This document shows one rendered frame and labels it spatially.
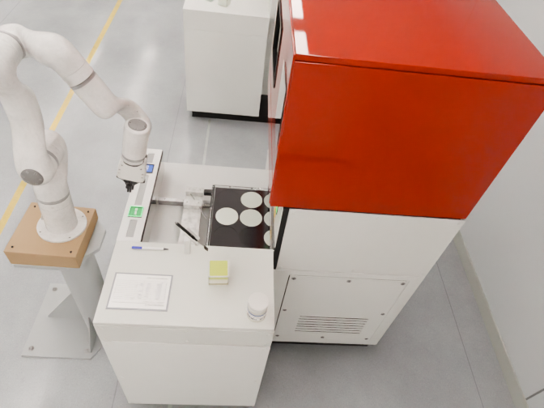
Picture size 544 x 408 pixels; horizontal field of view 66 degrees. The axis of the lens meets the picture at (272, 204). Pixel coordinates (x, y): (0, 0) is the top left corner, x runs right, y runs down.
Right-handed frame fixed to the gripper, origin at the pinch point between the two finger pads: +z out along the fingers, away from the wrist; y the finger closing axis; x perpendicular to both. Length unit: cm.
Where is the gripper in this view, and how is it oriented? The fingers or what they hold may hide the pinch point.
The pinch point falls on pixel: (129, 186)
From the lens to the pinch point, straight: 173.6
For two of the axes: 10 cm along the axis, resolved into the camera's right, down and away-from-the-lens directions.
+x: 0.1, 7.5, -6.6
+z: -3.2, 6.3, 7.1
